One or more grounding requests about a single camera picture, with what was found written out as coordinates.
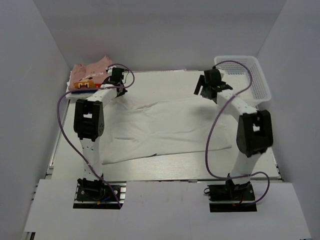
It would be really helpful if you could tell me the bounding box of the white printed t shirt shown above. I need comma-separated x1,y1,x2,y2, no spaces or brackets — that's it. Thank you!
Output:
99,96,232,165

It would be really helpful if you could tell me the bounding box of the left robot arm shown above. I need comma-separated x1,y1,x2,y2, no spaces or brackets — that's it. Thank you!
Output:
73,66,127,181

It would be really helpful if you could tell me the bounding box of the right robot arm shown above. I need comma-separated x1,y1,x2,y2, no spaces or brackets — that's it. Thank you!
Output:
194,68,274,200

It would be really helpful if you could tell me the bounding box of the pink folded t shirt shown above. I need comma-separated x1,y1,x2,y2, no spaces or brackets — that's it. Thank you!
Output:
68,56,112,91

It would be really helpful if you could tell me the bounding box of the white plastic basket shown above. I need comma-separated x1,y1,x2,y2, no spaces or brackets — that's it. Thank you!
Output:
214,55,272,107

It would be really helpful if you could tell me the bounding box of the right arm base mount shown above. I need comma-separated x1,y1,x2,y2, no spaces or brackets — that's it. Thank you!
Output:
203,179,257,213

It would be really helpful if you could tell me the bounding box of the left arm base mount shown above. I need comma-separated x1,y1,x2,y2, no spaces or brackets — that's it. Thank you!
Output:
73,178,126,210

